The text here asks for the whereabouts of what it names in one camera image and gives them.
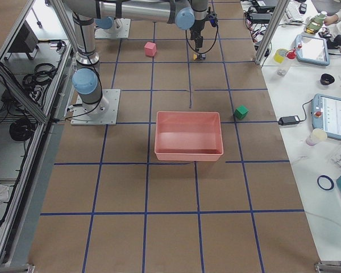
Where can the yellow liquid bottle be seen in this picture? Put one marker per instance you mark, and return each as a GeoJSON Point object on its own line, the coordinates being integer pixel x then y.
{"type": "Point", "coordinates": [315, 23]}

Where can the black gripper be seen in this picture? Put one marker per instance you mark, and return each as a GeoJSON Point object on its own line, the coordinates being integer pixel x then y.
{"type": "Point", "coordinates": [196, 29]}

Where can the clear plastic bottle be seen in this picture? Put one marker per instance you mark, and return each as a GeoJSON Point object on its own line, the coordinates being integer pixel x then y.
{"type": "Point", "coordinates": [287, 62]}

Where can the black power adapter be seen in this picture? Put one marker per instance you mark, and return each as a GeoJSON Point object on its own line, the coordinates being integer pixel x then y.
{"type": "Point", "coordinates": [289, 120]}

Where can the yellow push button switch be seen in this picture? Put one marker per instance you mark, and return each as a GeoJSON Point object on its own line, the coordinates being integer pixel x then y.
{"type": "Point", "coordinates": [199, 56]}

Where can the teach pendant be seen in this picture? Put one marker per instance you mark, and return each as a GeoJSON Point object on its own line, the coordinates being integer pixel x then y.
{"type": "Point", "coordinates": [326, 115]}
{"type": "Point", "coordinates": [312, 50]}

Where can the green cube near bin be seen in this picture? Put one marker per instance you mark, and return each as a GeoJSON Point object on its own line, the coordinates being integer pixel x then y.
{"type": "Point", "coordinates": [241, 112]}

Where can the yellow tape roll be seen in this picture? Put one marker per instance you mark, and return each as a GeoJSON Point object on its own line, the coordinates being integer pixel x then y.
{"type": "Point", "coordinates": [279, 55]}

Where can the aluminium frame post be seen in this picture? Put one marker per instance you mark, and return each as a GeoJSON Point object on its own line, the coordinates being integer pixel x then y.
{"type": "Point", "coordinates": [272, 26]}

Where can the teach pendant far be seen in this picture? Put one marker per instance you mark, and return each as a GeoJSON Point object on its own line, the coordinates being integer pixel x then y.
{"type": "Point", "coordinates": [312, 50]}

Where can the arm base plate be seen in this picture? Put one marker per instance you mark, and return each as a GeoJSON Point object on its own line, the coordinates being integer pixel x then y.
{"type": "Point", "coordinates": [110, 28]}
{"type": "Point", "coordinates": [104, 114]}

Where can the pink cube centre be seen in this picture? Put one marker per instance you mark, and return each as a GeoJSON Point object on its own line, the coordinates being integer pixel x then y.
{"type": "Point", "coordinates": [150, 49]}

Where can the black round cap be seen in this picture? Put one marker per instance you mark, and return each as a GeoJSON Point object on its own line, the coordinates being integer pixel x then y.
{"type": "Point", "coordinates": [326, 79]}

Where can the pink plastic bin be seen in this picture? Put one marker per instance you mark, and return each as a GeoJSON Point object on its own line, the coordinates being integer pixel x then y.
{"type": "Point", "coordinates": [188, 136]}

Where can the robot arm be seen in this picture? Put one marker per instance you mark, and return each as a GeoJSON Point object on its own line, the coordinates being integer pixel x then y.
{"type": "Point", "coordinates": [186, 15]}

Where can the translucent cup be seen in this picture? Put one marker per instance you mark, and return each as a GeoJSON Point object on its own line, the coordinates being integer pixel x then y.
{"type": "Point", "coordinates": [315, 137]}

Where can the teach pendant near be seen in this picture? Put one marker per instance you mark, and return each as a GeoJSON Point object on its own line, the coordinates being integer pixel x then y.
{"type": "Point", "coordinates": [326, 115]}

